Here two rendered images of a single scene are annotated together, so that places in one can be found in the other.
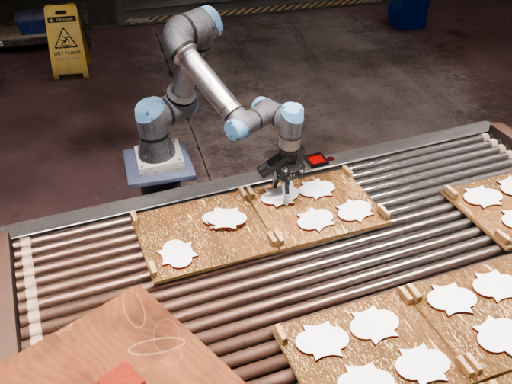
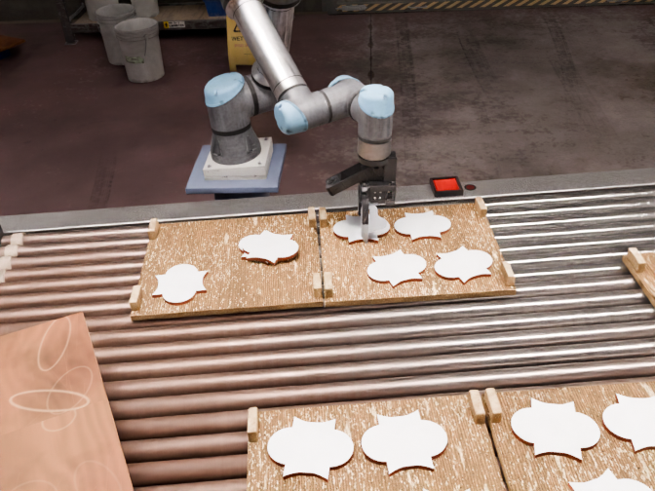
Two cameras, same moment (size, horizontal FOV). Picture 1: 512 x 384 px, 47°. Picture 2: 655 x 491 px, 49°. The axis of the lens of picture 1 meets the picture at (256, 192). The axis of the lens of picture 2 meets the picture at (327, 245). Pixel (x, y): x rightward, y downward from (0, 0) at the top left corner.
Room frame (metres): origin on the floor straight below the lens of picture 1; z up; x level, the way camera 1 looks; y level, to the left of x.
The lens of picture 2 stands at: (0.31, -0.49, 1.91)
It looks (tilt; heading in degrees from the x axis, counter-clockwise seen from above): 35 degrees down; 20
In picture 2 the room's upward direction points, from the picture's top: 3 degrees counter-clockwise
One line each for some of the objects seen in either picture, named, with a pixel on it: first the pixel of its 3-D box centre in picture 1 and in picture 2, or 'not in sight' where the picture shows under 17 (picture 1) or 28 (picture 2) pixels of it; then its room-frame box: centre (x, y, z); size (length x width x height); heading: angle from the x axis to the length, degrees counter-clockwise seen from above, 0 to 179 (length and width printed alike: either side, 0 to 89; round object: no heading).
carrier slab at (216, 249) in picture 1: (202, 233); (231, 262); (1.50, 0.18, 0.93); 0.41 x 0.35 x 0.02; 111
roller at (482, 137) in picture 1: (283, 185); (384, 214); (1.82, -0.11, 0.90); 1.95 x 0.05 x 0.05; 112
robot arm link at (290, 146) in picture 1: (289, 141); (373, 145); (1.70, -0.11, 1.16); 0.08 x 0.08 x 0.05
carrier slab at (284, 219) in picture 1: (315, 206); (409, 250); (1.64, -0.21, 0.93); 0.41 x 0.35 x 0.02; 111
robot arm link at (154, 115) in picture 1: (152, 116); (228, 100); (2.03, 0.41, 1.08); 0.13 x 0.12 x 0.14; 136
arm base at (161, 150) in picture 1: (155, 143); (233, 137); (2.03, 0.41, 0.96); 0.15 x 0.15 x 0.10
